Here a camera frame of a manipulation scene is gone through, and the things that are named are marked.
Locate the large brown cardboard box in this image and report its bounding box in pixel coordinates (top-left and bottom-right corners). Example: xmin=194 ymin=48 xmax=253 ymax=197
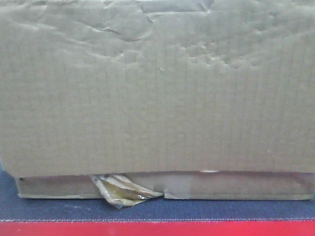
xmin=0 ymin=0 xmax=315 ymax=177

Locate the crumpled clear packing tape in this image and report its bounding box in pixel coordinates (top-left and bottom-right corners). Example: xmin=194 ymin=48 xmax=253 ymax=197
xmin=90 ymin=174 xmax=164 ymax=209

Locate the red platform edge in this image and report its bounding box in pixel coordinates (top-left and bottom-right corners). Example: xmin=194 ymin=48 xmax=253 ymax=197
xmin=0 ymin=220 xmax=315 ymax=236

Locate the dark blue woven mat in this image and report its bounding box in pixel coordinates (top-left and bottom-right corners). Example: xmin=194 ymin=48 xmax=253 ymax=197
xmin=0 ymin=170 xmax=315 ymax=222

